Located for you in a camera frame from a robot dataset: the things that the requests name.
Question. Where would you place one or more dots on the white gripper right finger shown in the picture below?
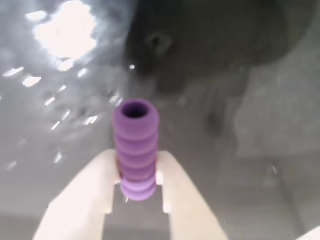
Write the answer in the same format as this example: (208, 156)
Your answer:
(190, 205)

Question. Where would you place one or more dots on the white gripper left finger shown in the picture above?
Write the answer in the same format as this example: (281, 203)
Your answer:
(82, 200)

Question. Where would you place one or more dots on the purple ribbed pen grip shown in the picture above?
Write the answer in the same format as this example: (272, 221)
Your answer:
(136, 150)

